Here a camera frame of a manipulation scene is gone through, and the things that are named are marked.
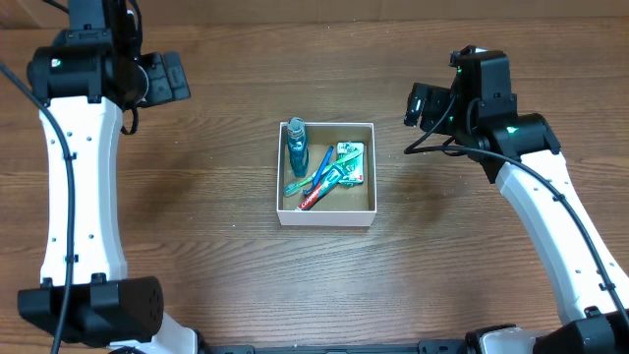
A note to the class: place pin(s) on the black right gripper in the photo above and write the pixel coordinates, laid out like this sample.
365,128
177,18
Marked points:
441,102

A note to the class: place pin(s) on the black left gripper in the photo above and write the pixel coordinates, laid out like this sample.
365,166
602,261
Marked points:
164,89

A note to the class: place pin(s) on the green white soap bar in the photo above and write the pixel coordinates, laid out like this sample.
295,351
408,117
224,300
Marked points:
355,174

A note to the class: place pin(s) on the red green toothpaste tube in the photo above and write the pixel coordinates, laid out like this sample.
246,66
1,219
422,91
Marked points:
328,183

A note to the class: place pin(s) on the blue mouthwash bottle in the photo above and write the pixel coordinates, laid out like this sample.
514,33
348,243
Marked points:
297,141

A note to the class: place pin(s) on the blue disposable razor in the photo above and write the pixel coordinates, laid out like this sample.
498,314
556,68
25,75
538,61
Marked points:
320,171

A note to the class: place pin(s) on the green white toothbrush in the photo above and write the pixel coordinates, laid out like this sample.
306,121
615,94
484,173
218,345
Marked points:
294,188

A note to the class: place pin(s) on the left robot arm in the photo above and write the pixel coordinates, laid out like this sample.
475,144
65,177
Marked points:
83,84

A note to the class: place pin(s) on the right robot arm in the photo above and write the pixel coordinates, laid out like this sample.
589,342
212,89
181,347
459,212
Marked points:
521,156

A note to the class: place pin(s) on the white open cardboard box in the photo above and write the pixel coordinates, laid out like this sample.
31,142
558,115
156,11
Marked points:
343,206

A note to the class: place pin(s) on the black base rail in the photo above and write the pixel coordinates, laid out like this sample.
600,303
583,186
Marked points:
433,346

